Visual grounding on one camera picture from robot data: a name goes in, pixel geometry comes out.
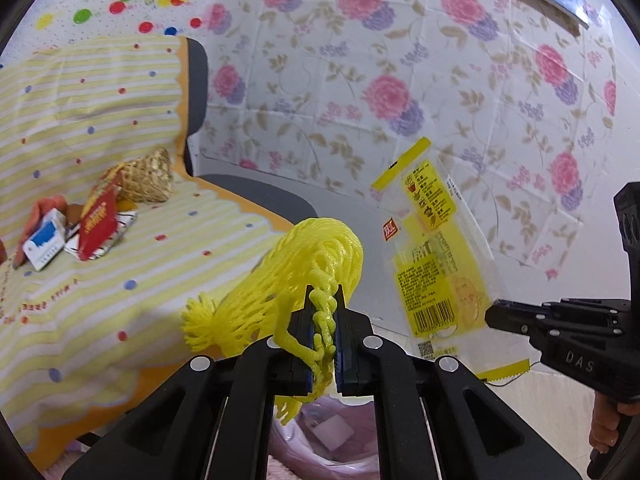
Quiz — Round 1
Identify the waste bin with pink liner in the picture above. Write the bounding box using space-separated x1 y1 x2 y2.
270 394 381 480

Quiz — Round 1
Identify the yellow foam fruit net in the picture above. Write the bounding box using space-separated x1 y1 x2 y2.
181 217 364 426

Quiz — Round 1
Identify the yellow striped dotted cloth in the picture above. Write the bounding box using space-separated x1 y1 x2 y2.
0 35 301 461

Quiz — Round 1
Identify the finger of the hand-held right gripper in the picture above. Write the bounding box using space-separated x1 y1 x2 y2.
484 299 626 350

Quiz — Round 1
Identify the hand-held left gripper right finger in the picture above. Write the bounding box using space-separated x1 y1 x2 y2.
334 284 583 480

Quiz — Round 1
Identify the white and blue carton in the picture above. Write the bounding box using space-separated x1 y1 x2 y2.
21 207 68 272

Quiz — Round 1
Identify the person's right hand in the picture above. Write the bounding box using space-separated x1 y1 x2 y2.
589 395 623 463

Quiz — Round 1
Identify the woven bamboo basket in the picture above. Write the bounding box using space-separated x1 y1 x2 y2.
107 147 175 204

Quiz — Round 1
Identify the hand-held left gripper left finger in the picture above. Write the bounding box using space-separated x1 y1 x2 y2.
62 284 318 480

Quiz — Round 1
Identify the yellow clear plastic packaging bag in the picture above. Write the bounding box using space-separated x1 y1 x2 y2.
371 137 531 381

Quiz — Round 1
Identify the silver foil wrapper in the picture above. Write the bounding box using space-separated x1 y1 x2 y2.
65 210 138 261

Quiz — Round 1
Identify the floral wall cloth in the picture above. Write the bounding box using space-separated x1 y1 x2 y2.
187 0 636 281

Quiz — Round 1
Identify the white paper piece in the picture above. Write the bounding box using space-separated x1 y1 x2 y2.
310 415 356 453

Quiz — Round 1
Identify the grey chair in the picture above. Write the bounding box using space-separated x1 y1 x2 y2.
175 36 313 236

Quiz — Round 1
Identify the orange soft object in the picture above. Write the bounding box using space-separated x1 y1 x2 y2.
15 195 68 266

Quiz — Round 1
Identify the red snack packet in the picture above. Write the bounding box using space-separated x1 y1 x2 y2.
77 165 126 261

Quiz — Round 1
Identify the white polka dot cloth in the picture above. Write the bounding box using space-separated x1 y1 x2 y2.
0 0 236 68

